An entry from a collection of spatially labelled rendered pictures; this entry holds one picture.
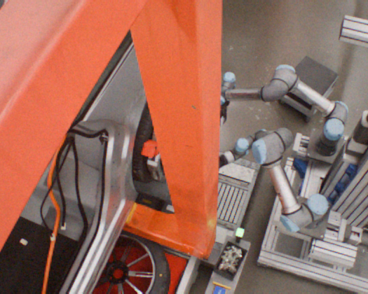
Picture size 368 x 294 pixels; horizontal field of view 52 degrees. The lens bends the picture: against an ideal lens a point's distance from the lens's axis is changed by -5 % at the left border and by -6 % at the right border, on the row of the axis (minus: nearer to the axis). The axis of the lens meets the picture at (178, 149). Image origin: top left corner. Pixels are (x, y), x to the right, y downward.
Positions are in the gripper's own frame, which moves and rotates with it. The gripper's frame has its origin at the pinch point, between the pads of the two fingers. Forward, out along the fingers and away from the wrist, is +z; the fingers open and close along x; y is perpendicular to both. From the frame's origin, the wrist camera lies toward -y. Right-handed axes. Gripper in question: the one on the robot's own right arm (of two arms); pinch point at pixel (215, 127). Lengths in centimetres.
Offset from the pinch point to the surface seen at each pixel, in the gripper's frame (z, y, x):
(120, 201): 69, 10, -33
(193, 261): 77, -44, 11
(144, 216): 66, -15, -24
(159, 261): 87, -32, -8
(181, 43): 76, 158, 18
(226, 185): 2, -79, 10
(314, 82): -99, -49, 57
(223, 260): 73, -29, 30
